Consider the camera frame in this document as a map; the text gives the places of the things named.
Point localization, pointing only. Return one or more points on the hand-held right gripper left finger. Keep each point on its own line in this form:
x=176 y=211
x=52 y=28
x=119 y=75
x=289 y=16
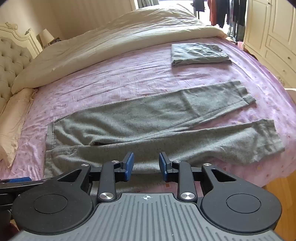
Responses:
x=128 y=167

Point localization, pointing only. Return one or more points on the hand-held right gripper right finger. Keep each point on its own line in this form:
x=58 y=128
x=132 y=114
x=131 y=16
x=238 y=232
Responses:
x=162 y=167

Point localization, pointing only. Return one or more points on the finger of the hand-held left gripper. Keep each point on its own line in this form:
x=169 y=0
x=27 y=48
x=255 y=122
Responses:
x=20 y=180

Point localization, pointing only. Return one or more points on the grey speckled pants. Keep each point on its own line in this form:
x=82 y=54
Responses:
x=138 y=120

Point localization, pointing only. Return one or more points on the folded grey pants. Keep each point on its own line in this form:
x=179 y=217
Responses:
x=196 y=54

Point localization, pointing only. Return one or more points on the cream pillow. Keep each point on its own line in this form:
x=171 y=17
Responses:
x=16 y=120

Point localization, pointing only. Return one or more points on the pink patterned bed sheet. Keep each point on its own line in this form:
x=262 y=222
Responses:
x=129 y=76

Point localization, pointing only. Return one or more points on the cream tufted headboard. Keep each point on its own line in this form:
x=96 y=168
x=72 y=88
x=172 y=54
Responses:
x=13 y=53

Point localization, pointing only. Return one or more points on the cream duvet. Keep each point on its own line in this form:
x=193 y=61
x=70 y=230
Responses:
x=111 y=39

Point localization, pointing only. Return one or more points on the bedside lamp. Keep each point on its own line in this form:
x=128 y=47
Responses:
x=46 y=36

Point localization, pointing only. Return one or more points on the hanging dark clothes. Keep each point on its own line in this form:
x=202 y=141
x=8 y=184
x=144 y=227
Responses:
x=229 y=11

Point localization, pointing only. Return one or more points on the cream wardrobe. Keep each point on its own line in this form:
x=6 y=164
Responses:
x=272 y=30

